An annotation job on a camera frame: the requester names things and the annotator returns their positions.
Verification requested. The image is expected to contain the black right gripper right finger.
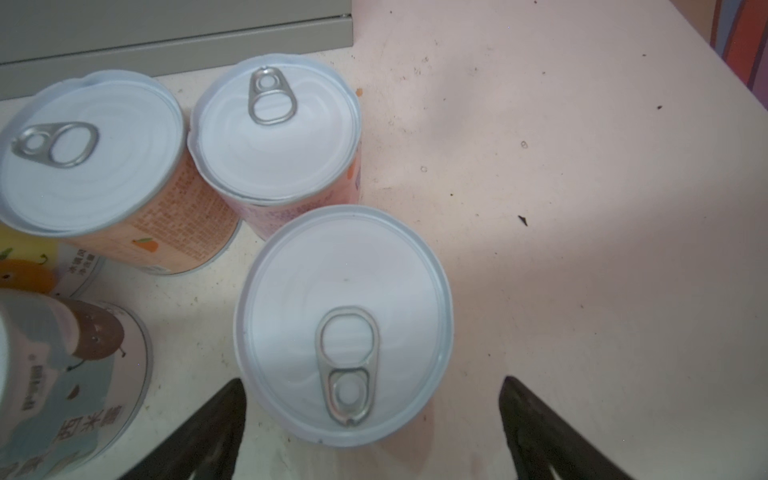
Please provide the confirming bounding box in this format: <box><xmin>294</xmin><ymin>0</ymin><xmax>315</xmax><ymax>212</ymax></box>
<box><xmin>499</xmin><ymin>376</ymin><xmax>629</xmax><ymax>479</ymax></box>

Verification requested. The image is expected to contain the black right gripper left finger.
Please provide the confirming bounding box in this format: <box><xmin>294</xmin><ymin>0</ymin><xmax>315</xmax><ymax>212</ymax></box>
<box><xmin>122</xmin><ymin>378</ymin><xmax>247</xmax><ymax>479</ymax></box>

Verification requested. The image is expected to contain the blue label can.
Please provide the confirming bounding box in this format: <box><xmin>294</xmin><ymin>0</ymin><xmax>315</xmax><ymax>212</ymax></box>
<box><xmin>1</xmin><ymin>289</ymin><xmax>153</xmax><ymax>479</ymax></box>

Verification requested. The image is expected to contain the yellow green label can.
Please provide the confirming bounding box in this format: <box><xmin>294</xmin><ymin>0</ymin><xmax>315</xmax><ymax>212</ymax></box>
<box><xmin>0</xmin><ymin>224</ymin><xmax>104</xmax><ymax>299</ymax></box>

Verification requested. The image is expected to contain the orange label can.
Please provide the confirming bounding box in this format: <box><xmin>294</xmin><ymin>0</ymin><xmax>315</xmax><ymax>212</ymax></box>
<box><xmin>1</xmin><ymin>70</ymin><xmax>240</xmax><ymax>275</ymax></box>

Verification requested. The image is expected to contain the pink can right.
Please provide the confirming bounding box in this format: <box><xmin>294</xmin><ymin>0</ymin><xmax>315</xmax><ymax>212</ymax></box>
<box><xmin>187</xmin><ymin>54</ymin><xmax>362</xmax><ymax>240</ymax></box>

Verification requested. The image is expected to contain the grey metal cabinet box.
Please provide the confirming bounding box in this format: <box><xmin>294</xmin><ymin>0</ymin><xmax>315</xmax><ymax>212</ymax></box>
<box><xmin>1</xmin><ymin>1</ymin><xmax>354</xmax><ymax>99</ymax></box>

